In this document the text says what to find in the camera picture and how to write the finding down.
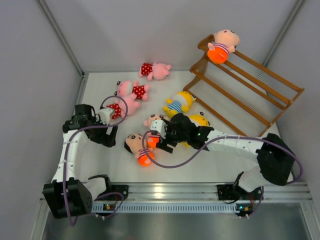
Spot pink pig doll back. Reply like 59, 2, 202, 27
138, 62, 172, 81

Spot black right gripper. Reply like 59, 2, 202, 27
156, 121, 189, 153

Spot large boy doll orange shorts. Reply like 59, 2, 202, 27
207, 29, 240, 64

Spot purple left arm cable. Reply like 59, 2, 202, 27
62, 95, 129, 227

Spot boy doll orange shorts front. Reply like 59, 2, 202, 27
124, 133, 155, 167

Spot pink pig doll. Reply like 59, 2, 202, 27
138, 62, 172, 81
106, 93, 141, 120

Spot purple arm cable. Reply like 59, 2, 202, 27
62, 95, 129, 227
141, 130, 304, 185

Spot aluminium mounting rail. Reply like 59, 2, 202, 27
39, 181, 311, 201

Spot grey slotted cable duct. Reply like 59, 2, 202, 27
91, 202, 240, 214

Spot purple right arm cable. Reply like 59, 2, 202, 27
141, 130, 304, 185

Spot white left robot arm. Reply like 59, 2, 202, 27
42, 104, 118, 219

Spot yellow doll blue striped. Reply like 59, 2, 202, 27
179, 111, 211, 148
162, 91, 197, 118

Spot pink pig doll front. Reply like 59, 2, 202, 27
106, 93, 141, 120

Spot yellow doll blue striped front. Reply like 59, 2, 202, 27
179, 111, 211, 148

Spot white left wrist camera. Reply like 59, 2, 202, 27
97, 107, 114, 125

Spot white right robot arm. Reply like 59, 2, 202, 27
150, 113, 296, 199

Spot brown wooden toy shelf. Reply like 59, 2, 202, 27
183, 34, 304, 137

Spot pink pig doll facing up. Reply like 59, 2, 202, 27
114, 80, 150, 102

